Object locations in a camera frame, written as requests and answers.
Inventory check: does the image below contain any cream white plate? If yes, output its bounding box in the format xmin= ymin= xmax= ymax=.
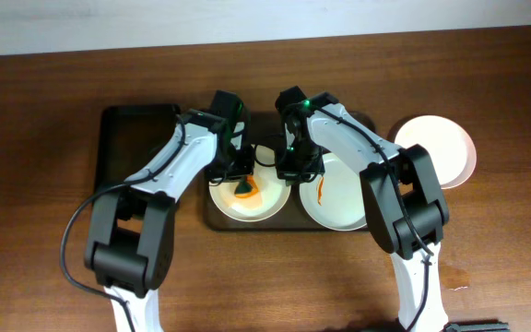
xmin=208 ymin=162 xmax=291 ymax=222

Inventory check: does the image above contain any green and orange sponge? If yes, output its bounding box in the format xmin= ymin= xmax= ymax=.
xmin=234 ymin=175 xmax=259 ymax=198

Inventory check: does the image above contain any large brown serving tray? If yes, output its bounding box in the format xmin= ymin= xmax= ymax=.
xmin=202 ymin=110 xmax=380 ymax=232

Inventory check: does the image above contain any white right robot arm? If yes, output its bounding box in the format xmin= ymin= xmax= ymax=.
xmin=275 ymin=87 xmax=449 ymax=332

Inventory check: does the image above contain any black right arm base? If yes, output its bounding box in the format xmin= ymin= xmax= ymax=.
xmin=443 ymin=322 xmax=511 ymax=332

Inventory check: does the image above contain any small black tray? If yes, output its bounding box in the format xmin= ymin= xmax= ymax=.
xmin=94 ymin=103 xmax=181 ymax=192

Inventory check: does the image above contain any pinkish white plate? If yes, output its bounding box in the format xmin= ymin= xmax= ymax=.
xmin=395 ymin=115 xmax=478 ymax=189

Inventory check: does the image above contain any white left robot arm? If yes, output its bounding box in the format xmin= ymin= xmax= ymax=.
xmin=84 ymin=90 xmax=254 ymax=331

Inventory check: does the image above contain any pale green plate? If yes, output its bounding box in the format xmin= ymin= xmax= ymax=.
xmin=299 ymin=153 xmax=367 ymax=231

